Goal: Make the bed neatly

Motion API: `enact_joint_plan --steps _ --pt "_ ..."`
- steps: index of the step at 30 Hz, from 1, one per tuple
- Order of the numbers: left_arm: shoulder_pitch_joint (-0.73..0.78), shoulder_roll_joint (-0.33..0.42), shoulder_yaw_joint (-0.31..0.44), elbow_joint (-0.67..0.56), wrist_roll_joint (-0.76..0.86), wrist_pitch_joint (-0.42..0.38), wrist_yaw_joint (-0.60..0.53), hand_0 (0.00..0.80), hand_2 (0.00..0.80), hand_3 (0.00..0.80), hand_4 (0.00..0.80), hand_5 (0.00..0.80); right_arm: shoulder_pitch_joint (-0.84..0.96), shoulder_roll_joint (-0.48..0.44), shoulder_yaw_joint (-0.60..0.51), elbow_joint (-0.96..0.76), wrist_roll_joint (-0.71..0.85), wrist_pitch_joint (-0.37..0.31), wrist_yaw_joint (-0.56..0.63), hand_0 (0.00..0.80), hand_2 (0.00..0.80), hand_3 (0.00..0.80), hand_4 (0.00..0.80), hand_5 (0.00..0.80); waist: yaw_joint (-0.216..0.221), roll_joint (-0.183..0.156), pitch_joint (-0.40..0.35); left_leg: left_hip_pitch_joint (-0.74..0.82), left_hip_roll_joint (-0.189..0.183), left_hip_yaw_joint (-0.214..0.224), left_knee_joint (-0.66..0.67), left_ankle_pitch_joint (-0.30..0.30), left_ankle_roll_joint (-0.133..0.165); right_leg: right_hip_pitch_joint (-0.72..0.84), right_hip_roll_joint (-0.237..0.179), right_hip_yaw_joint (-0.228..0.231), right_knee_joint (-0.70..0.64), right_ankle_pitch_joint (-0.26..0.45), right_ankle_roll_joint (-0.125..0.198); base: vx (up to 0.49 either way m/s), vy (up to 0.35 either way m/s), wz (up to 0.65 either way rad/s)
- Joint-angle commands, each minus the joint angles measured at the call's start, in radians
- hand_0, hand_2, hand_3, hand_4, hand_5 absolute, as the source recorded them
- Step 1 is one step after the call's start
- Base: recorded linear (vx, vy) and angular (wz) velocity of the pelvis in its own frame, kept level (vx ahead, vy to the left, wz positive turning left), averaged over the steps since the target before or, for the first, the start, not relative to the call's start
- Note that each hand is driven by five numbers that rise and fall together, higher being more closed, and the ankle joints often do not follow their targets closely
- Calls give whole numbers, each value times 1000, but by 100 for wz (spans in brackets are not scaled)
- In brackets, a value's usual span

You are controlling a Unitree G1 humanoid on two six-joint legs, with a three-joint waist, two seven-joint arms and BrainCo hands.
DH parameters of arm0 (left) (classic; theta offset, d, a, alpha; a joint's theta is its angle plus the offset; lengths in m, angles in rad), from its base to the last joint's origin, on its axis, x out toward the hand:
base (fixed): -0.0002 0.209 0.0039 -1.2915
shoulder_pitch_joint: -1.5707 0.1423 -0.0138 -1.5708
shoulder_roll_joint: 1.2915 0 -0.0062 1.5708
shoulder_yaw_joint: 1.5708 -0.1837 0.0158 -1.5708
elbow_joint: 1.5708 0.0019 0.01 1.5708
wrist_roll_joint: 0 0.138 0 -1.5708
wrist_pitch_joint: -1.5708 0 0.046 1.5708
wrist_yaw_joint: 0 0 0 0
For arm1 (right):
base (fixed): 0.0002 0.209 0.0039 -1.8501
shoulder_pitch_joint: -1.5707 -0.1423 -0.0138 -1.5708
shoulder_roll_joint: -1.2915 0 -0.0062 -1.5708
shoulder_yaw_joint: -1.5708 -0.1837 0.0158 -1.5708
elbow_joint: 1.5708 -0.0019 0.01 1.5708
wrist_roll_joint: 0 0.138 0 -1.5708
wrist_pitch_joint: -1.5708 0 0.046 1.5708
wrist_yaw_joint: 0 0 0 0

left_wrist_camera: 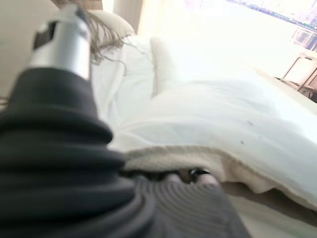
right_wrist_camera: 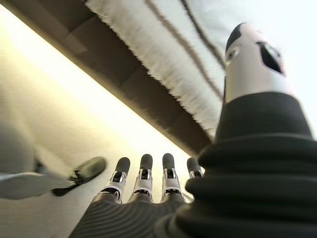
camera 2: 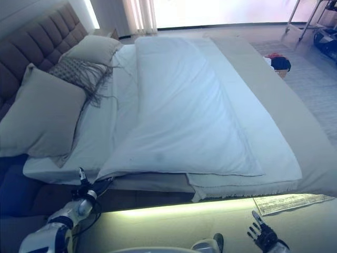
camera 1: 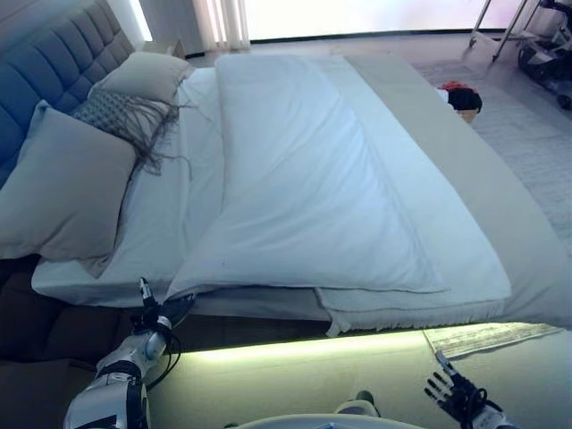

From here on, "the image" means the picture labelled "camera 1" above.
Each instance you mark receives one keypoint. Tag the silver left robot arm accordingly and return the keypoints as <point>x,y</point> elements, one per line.
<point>111,371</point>

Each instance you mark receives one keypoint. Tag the brown upholstered bed frame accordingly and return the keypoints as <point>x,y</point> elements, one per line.
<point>67,326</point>

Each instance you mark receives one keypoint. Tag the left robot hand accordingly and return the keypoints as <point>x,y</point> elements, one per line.
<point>161,315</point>

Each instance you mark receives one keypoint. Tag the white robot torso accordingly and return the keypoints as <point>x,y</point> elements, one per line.
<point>313,422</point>

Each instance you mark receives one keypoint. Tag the grey fringed woven cushion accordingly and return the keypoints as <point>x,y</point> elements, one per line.
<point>107,109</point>

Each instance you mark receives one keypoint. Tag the small beige pillow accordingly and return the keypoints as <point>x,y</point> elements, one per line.
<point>143,73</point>

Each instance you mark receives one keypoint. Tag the metal frame rolling table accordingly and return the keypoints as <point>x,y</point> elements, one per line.
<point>508,29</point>

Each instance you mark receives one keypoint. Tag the light grey patterned rug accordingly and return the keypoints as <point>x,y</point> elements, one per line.
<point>527,134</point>

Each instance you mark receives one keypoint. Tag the wooden laundry basket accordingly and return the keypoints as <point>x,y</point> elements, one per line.
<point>467,117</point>

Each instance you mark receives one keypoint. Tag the white duvet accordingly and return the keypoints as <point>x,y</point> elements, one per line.
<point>313,179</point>

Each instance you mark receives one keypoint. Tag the vertical wall light strip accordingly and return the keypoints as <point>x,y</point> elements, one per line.
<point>140,20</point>

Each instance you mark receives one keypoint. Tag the sheer white curtain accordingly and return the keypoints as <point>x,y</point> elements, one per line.
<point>223,22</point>

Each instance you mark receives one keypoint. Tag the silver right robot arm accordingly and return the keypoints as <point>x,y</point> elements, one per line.
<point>491,418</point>

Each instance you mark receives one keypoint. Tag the small wooden bedside table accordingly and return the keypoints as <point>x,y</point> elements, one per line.
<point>176,48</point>

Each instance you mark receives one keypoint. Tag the red garment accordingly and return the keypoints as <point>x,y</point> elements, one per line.
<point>453,85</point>

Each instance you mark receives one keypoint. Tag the grey tufted upholstered headboard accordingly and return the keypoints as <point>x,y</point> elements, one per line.
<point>44,67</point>

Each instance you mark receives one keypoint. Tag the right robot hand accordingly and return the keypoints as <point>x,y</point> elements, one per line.
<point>456,393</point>

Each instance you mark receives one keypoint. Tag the black wheeled equipment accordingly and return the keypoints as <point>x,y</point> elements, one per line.
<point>543,58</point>

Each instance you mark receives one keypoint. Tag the black garment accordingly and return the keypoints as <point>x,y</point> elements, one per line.
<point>465,98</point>

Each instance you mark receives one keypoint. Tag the white fringed throw blanket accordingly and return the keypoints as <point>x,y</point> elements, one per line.
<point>380,308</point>

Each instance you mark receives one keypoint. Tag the large beige pillow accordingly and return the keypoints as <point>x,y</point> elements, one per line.
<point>67,192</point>

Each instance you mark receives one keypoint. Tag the silver robot leg with foot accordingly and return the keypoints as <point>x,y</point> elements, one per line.
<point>357,404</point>

